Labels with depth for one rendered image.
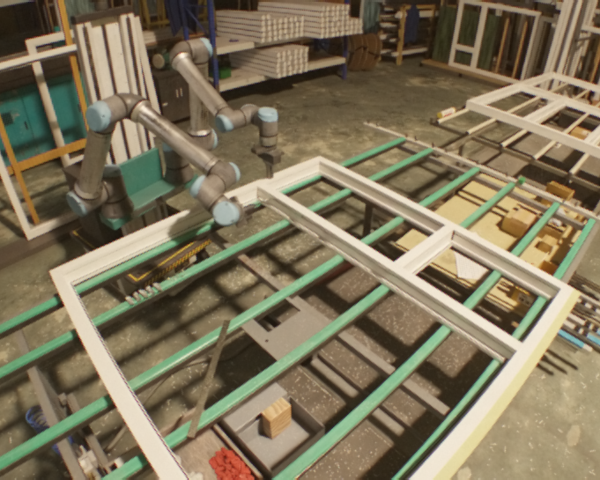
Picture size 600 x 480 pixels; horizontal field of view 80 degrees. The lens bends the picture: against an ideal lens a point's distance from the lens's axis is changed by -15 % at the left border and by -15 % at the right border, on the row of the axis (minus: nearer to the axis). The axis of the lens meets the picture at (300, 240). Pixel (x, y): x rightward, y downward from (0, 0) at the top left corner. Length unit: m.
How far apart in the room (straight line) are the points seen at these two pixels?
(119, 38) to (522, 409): 2.99
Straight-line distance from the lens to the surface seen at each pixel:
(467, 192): 2.80
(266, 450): 1.47
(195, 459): 1.49
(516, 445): 2.38
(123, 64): 2.50
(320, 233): 1.77
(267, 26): 5.92
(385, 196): 2.02
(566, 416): 2.61
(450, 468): 1.14
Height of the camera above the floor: 1.93
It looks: 37 degrees down
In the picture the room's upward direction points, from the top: straight up
